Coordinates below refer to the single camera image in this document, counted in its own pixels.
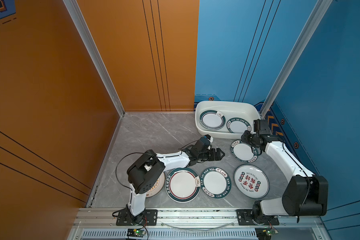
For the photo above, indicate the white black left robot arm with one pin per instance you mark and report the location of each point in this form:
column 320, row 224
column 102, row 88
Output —
column 146, row 170

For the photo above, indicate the green lettered rim plate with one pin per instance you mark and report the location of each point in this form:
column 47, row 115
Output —
column 244, row 152
column 238, row 125
column 215, row 183

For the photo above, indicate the green circuit board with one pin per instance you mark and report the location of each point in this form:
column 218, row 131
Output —
column 137, row 234
column 266, row 233

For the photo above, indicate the green circuit board left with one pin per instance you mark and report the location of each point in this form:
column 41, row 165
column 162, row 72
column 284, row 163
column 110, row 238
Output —
column 137, row 234

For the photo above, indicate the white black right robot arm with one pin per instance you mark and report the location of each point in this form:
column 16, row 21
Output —
column 306, row 193

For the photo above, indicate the small green red rim plate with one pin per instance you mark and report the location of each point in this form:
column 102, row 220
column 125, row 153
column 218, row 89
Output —
column 212, row 120

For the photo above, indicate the green circuit board right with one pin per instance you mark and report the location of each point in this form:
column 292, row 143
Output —
column 266, row 233

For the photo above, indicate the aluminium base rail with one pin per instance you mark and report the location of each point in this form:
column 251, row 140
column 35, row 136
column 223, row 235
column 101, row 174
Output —
column 190, row 218

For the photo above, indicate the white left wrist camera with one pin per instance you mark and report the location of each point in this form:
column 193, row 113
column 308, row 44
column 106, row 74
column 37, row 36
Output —
column 210, row 139

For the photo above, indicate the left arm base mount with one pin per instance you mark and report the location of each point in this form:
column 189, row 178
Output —
column 146, row 218

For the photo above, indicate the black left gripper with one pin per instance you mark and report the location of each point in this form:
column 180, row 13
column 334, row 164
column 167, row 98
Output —
column 218, row 157

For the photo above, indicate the white plate red characters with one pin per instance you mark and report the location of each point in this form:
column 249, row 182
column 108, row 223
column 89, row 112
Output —
column 251, row 181

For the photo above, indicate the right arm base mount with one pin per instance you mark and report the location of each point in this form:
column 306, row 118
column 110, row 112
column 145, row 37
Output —
column 246, row 217

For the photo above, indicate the aluminium corner post right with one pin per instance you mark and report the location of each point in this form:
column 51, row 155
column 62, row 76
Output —
column 307, row 32

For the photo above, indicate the aluminium corner post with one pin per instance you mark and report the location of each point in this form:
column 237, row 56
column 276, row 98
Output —
column 307, row 32
column 89, row 42

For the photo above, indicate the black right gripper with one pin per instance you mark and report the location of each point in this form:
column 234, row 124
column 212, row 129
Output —
column 244, row 136

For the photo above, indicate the orange sunburst plate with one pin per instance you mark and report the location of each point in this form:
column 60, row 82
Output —
column 157, row 186

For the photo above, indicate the white plastic bin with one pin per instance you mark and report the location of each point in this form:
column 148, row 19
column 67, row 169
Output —
column 230, row 110

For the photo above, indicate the aluminium corner post left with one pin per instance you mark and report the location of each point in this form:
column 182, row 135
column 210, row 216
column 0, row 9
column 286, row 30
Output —
column 89, row 42

